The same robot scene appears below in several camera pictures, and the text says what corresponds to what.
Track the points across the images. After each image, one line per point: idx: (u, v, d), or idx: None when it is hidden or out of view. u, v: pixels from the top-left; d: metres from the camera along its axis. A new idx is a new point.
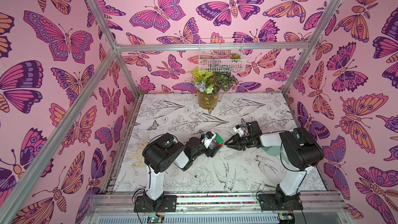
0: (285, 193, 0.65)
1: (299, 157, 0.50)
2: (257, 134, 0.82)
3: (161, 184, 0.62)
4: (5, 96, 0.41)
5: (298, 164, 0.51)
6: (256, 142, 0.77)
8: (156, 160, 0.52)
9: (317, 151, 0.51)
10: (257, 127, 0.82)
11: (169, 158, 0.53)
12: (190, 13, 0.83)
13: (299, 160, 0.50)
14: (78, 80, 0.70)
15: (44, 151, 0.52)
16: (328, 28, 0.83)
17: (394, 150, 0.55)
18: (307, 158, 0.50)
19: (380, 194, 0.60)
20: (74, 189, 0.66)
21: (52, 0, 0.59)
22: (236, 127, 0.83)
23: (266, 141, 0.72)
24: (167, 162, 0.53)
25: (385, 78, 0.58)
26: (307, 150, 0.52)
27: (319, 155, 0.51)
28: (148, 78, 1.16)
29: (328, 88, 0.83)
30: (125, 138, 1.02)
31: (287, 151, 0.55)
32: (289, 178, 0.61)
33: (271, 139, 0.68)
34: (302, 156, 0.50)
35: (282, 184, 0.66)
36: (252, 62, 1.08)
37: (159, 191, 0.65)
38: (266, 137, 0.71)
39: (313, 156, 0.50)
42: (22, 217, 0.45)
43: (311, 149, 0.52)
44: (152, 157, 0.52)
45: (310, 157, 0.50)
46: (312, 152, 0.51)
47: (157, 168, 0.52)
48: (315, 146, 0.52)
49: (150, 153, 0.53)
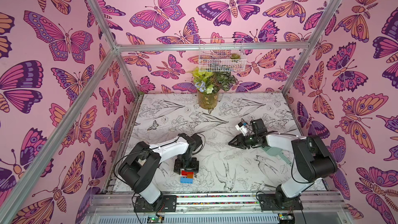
0: (286, 195, 0.64)
1: (311, 169, 0.47)
2: (262, 131, 0.78)
3: (155, 188, 0.63)
4: (5, 96, 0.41)
5: (308, 176, 0.48)
6: (262, 140, 0.73)
8: (132, 181, 0.46)
9: (329, 164, 0.48)
10: (261, 125, 0.78)
11: (146, 178, 0.47)
12: (190, 12, 0.83)
13: (310, 172, 0.47)
14: (78, 80, 0.70)
15: (44, 151, 0.52)
16: (328, 28, 0.83)
17: (394, 150, 0.55)
18: (318, 171, 0.47)
19: (380, 194, 0.60)
20: (74, 189, 0.66)
21: (53, 0, 0.59)
22: (238, 125, 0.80)
23: (271, 143, 0.68)
24: (144, 182, 0.48)
25: (385, 78, 0.58)
26: (318, 162, 0.48)
27: (330, 167, 0.47)
28: (148, 78, 1.16)
29: (328, 88, 0.83)
30: (125, 138, 1.02)
31: (297, 160, 0.51)
32: (293, 183, 0.59)
33: (276, 140, 0.65)
34: (314, 169, 0.47)
35: (284, 185, 0.65)
36: (252, 62, 1.08)
37: (155, 194, 0.64)
38: (273, 138, 0.67)
39: (325, 169, 0.47)
42: (22, 217, 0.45)
43: (324, 160, 0.48)
44: (128, 177, 0.47)
45: (321, 169, 0.47)
46: (324, 164, 0.48)
47: (133, 189, 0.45)
48: (328, 159, 0.49)
49: (125, 172, 0.47)
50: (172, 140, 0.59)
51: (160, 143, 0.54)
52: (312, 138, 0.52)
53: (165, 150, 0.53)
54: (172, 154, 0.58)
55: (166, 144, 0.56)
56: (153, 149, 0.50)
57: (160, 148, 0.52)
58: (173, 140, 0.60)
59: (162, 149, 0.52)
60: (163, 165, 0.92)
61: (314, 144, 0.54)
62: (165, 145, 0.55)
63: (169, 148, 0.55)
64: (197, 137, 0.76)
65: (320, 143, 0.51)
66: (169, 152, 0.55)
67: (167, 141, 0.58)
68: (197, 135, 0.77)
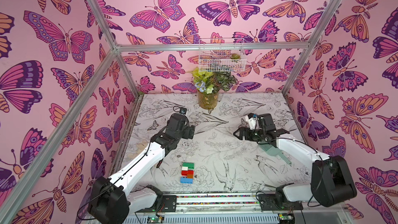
0: (287, 197, 0.64)
1: (330, 196, 0.42)
2: (270, 129, 0.70)
3: (150, 195, 0.62)
4: (5, 96, 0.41)
5: (325, 200, 0.44)
6: (270, 139, 0.65)
8: (103, 221, 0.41)
9: (350, 191, 0.43)
10: (270, 122, 0.70)
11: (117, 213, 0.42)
12: (190, 12, 0.83)
13: (328, 198, 0.42)
14: (78, 80, 0.70)
15: (44, 151, 0.52)
16: (328, 28, 0.83)
17: (394, 150, 0.55)
18: (338, 198, 0.42)
19: (380, 195, 0.60)
20: (74, 189, 0.66)
21: (53, 0, 0.59)
22: (249, 116, 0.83)
23: (283, 148, 0.61)
24: (116, 219, 0.42)
25: (385, 78, 0.58)
26: (340, 188, 0.44)
27: (351, 194, 0.43)
28: (148, 78, 1.16)
29: (328, 88, 0.83)
30: (125, 138, 1.02)
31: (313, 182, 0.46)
32: (302, 191, 0.55)
33: (289, 148, 0.58)
34: (333, 196, 0.42)
35: (287, 188, 0.64)
36: (252, 62, 1.08)
37: (152, 198, 0.64)
38: (287, 145, 0.59)
39: (344, 196, 0.43)
42: (22, 217, 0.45)
43: (345, 187, 0.44)
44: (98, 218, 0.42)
45: (340, 197, 0.42)
46: (345, 191, 0.43)
47: None
48: (349, 186, 0.43)
49: (94, 212, 0.43)
50: (142, 155, 0.51)
51: (125, 169, 0.46)
52: (336, 160, 0.45)
53: (132, 175, 0.45)
54: (145, 170, 0.51)
55: (132, 166, 0.47)
56: (116, 182, 0.43)
57: (125, 176, 0.44)
58: (143, 155, 0.51)
59: (129, 175, 0.45)
60: (163, 165, 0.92)
61: (335, 165, 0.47)
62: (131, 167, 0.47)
63: (136, 170, 0.47)
64: (173, 123, 0.62)
65: (344, 167, 0.44)
66: (139, 173, 0.48)
67: (135, 160, 0.49)
68: (172, 124, 0.62)
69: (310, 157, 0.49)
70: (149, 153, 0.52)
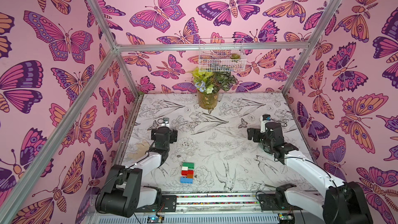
0: (287, 199, 0.64)
1: None
2: (278, 144, 0.66)
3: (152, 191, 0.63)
4: (6, 97, 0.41)
5: None
6: (278, 154, 0.62)
8: (120, 207, 0.42)
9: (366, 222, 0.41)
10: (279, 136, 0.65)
11: (133, 197, 0.44)
12: (190, 12, 0.83)
13: None
14: (78, 80, 0.70)
15: (44, 151, 0.52)
16: (328, 28, 0.83)
17: (394, 150, 0.55)
18: None
19: (380, 195, 0.60)
20: (74, 189, 0.66)
21: (52, 0, 0.59)
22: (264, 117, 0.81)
23: (293, 166, 0.57)
24: (132, 202, 0.44)
25: (385, 78, 0.58)
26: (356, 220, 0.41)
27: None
28: (148, 78, 1.16)
29: (328, 88, 0.83)
30: (125, 138, 1.02)
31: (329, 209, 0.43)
32: (301, 200, 0.57)
33: (299, 167, 0.55)
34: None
35: (289, 192, 0.63)
36: (252, 62, 1.08)
37: (153, 195, 0.64)
38: (298, 165, 0.55)
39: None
42: (22, 217, 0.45)
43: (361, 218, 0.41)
44: (113, 206, 0.42)
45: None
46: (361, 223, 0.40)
47: (124, 214, 0.42)
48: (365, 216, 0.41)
49: (109, 200, 0.43)
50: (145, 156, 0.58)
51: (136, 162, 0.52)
52: (350, 187, 0.43)
53: (142, 165, 0.51)
54: (148, 169, 0.57)
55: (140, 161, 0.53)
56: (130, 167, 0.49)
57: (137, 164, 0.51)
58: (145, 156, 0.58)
59: (140, 164, 0.51)
60: (163, 165, 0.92)
61: (350, 191, 0.44)
62: (141, 160, 0.54)
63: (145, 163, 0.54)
64: (161, 138, 0.70)
65: (361, 196, 0.41)
66: (145, 168, 0.54)
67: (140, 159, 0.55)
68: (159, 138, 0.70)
69: (323, 182, 0.46)
70: (151, 154, 0.61)
